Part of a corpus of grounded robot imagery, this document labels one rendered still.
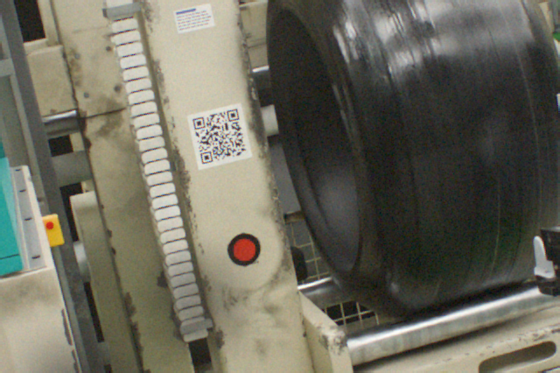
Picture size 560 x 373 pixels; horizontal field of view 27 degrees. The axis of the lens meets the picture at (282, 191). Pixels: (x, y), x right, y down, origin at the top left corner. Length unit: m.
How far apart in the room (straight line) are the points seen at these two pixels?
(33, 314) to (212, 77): 0.78
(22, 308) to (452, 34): 0.81
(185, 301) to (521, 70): 0.54
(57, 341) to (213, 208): 0.77
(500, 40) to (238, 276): 0.47
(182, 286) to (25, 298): 0.80
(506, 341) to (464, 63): 0.41
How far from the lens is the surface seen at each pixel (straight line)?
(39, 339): 0.82
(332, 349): 1.53
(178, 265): 1.59
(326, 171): 1.95
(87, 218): 2.36
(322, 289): 1.85
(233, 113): 1.56
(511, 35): 1.49
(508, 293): 1.66
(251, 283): 1.60
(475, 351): 1.62
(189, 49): 1.54
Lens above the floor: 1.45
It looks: 12 degrees down
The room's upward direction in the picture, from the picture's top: 12 degrees counter-clockwise
